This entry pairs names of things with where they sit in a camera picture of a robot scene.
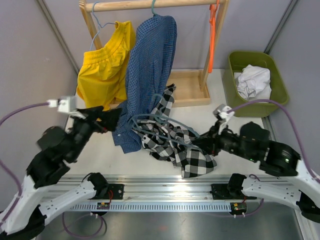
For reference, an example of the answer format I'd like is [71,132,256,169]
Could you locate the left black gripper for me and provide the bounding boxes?
[68,105,124,161]

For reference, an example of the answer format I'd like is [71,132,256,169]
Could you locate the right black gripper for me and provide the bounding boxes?
[192,119,257,161]

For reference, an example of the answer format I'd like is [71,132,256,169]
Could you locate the black white checked shirt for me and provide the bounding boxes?
[135,84,217,178]

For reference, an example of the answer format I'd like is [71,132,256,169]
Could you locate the grey blue hanger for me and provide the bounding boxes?
[130,93,201,148]

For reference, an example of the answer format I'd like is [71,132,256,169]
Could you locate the orange hanger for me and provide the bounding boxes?
[207,0,220,74]

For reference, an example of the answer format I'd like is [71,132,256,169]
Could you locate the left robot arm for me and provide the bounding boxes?
[0,106,122,240]

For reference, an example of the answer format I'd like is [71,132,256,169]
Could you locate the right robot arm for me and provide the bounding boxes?
[192,121,320,223]

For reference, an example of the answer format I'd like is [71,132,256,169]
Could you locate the blue checked shirt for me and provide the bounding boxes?
[112,15,177,154]

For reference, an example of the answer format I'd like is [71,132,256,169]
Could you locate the teal hanger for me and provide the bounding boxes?
[151,0,158,16]

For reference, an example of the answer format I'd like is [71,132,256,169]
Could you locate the yellow garment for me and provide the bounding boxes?
[76,21,136,110]

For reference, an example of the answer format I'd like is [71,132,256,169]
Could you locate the wooden clothes rack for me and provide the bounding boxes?
[78,0,229,107]

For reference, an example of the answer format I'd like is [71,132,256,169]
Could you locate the green plastic basket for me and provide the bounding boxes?
[222,50,290,118]

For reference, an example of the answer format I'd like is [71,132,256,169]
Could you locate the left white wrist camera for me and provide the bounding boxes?
[46,96,85,119]

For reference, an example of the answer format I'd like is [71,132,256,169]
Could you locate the aluminium mounting rail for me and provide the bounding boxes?
[33,174,307,203]

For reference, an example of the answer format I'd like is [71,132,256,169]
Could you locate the white slotted cable duct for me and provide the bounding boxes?
[67,201,231,213]

